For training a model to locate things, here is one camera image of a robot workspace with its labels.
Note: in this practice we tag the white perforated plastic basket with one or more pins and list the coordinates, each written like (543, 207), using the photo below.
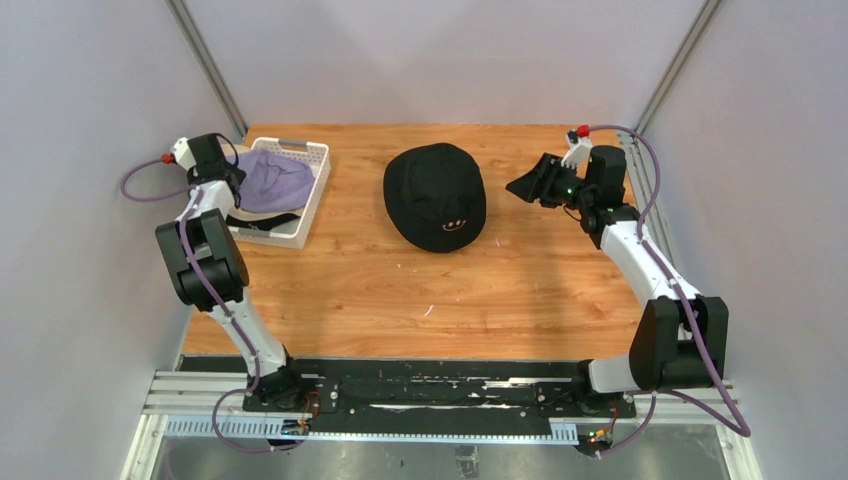
(317, 156)

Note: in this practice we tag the cream straw-coloured bucket hat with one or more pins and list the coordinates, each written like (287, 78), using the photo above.
(284, 222)

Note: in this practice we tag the white slotted cable duct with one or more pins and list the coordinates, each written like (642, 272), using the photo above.
(283, 430)

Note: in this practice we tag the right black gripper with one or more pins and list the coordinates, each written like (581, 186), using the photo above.
(538, 184)

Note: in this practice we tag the lavender bucket hat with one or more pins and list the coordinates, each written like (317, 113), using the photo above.
(274, 182)

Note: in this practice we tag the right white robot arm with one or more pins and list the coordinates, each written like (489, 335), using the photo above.
(680, 339)

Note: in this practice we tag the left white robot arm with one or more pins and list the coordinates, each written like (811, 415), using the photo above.
(208, 272)

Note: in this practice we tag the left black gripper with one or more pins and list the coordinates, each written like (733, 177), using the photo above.
(238, 176)

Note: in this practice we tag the beige bucket hat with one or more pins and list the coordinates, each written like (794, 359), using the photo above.
(435, 197)

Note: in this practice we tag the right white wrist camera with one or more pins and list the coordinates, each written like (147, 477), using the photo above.
(580, 146)

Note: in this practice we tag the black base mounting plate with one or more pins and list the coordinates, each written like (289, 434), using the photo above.
(436, 397)

